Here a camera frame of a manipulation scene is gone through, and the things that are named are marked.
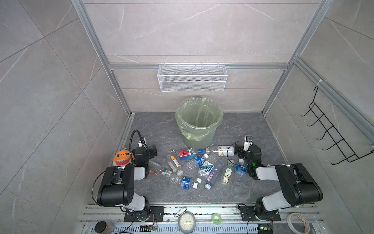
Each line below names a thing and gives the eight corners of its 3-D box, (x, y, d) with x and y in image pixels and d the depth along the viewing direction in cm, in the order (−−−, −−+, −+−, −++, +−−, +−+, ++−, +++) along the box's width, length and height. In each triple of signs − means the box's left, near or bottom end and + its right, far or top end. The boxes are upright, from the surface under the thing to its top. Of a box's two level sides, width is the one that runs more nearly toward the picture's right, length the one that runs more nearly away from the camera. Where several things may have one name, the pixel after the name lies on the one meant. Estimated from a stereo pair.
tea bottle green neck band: (220, 184, 83) (221, 182, 80) (228, 160, 92) (229, 158, 90) (227, 187, 82) (228, 186, 79) (234, 163, 91) (236, 160, 88)
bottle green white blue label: (197, 175, 87) (197, 172, 83) (204, 163, 92) (205, 160, 88) (206, 181, 85) (207, 178, 81) (213, 168, 90) (214, 165, 86)
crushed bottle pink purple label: (202, 186, 83) (203, 184, 80) (216, 165, 92) (217, 162, 89) (210, 192, 81) (211, 190, 78) (224, 170, 90) (225, 167, 87)
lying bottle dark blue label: (169, 190, 82) (168, 187, 78) (170, 176, 87) (169, 173, 83) (197, 190, 82) (198, 187, 78) (197, 176, 87) (197, 173, 83)
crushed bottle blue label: (183, 168, 90) (183, 165, 86) (197, 151, 98) (197, 147, 94) (194, 176, 87) (194, 173, 83) (207, 158, 94) (208, 154, 91)
